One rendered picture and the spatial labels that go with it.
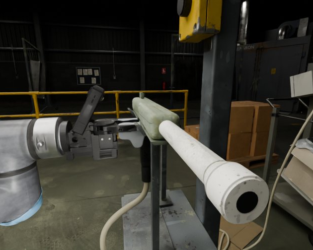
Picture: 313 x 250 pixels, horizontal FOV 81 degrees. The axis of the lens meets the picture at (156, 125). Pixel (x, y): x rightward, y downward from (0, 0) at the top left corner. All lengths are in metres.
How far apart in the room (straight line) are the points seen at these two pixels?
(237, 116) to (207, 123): 2.18
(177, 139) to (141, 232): 0.41
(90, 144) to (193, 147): 0.32
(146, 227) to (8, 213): 0.32
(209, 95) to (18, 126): 0.42
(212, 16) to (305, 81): 1.65
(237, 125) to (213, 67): 2.25
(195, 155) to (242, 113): 2.55
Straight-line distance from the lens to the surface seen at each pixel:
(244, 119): 2.74
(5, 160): 0.48
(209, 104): 0.48
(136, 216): 0.62
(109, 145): 0.43
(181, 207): 0.66
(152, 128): 0.27
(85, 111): 0.43
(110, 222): 0.57
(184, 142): 0.18
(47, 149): 0.44
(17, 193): 0.50
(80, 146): 0.46
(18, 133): 0.45
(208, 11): 0.45
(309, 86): 2.01
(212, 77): 0.47
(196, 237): 0.58
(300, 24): 9.53
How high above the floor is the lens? 1.19
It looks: 13 degrees down
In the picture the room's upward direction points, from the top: straight up
